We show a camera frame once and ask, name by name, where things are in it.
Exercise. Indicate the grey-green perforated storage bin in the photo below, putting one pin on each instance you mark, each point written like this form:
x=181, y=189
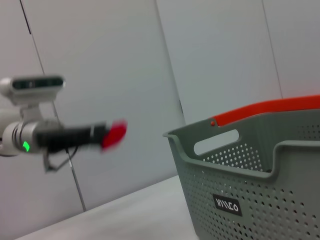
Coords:
x=250, y=187

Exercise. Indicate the dark red long brick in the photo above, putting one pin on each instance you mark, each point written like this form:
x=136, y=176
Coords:
x=115, y=135

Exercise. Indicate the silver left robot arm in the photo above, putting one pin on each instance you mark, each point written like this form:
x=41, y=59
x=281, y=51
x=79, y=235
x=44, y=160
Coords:
x=15, y=137

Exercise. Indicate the silver black wrist camera box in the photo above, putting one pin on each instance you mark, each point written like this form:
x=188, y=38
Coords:
x=35, y=87

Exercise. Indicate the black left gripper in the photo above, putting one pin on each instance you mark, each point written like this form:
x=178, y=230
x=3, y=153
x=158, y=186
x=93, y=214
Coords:
x=65, y=137

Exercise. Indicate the orange edge strip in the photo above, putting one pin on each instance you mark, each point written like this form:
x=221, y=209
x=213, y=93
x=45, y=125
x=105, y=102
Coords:
x=262, y=106

